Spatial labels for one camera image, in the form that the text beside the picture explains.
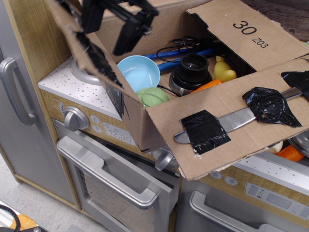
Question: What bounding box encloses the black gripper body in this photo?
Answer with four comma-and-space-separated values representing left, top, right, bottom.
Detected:
98, 0, 159, 24

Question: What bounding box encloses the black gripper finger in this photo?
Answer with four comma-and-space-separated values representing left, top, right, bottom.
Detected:
113, 18, 152, 56
82, 0, 105, 33

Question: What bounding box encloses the large cardboard box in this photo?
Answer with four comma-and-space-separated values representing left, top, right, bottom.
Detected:
46, 0, 309, 180

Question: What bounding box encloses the light blue bowl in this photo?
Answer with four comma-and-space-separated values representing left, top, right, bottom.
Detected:
117, 55, 161, 92

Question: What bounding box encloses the black tape on left flap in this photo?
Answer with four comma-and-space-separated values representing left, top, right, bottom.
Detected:
75, 32, 122, 87

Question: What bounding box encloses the silver stove burner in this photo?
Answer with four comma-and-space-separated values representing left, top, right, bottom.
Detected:
70, 59, 101, 86

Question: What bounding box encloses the green toy cabbage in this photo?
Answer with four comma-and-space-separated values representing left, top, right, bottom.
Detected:
136, 87, 169, 108

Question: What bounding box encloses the black round puck device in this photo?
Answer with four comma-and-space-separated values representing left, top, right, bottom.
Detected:
169, 54, 213, 97

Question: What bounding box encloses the orange toy carrot in box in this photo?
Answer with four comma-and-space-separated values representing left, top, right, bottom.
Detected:
191, 79, 222, 94

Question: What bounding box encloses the yellow rubber duck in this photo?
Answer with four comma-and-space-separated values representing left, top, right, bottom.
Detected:
213, 56, 237, 83

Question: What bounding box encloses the silver left stove knob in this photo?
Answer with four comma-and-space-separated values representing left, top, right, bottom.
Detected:
64, 106, 90, 132

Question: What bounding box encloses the toy kitchen unit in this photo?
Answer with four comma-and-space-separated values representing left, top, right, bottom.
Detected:
0, 0, 309, 229

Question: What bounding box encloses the black tape patch on knife tip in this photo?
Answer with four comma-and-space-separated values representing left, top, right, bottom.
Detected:
181, 110, 231, 155

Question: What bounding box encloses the silver butter knife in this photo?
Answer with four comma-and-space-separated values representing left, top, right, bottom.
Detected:
174, 87, 303, 144

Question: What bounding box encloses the silver oven door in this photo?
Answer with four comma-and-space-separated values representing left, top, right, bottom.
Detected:
56, 135, 182, 232

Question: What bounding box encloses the crumpled black tape patch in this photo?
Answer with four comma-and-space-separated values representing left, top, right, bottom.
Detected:
242, 87, 302, 128

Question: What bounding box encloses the black tape patch right edge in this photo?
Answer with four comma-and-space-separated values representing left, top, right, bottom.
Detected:
281, 71, 309, 100

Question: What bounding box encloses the cream toy piece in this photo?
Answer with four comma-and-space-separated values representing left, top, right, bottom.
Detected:
269, 142, 283, 154

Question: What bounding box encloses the silver dishwasher door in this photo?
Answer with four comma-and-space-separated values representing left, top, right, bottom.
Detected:
175, 180, 308, 232

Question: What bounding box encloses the orange toy carrot outside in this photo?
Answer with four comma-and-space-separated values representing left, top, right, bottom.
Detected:
276, 145, 305, 162

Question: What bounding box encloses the silver pot lid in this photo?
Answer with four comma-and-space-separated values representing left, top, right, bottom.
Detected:
288, 130, 309, 157

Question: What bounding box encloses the orange object bottom left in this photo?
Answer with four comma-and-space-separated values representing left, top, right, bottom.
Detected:
17, 214, 37, 231

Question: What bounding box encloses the blue plastic handle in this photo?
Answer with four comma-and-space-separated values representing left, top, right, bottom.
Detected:
144, 48, 223, 72

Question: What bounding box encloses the black cable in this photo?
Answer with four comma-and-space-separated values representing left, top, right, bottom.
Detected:
155, 35, 213, 64

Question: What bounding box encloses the silver fridge door handle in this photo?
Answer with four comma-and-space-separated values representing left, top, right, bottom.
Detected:
0, 57, 38, 126

